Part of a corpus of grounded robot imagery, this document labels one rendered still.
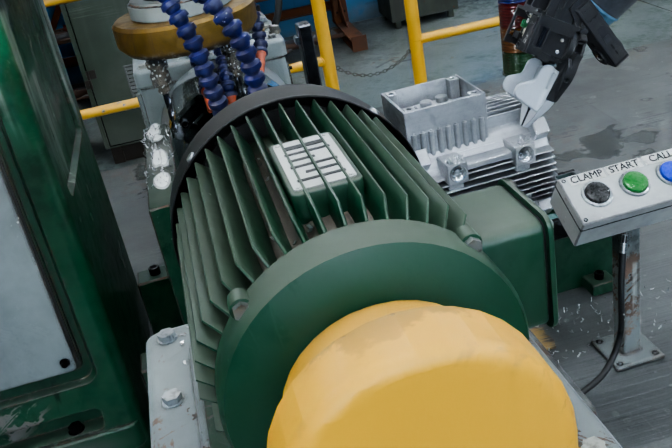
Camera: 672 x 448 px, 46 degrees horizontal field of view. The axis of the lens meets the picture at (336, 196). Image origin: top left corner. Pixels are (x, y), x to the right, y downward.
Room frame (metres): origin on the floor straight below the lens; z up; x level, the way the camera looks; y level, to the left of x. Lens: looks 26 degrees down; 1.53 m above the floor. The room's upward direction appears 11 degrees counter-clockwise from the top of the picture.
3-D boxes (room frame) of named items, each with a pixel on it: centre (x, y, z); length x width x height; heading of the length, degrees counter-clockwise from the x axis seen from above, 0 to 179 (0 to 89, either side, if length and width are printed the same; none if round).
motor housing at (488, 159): (1.07, -0.20, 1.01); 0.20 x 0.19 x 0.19; 101
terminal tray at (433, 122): (1.06, -0.16, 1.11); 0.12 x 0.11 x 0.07; 101
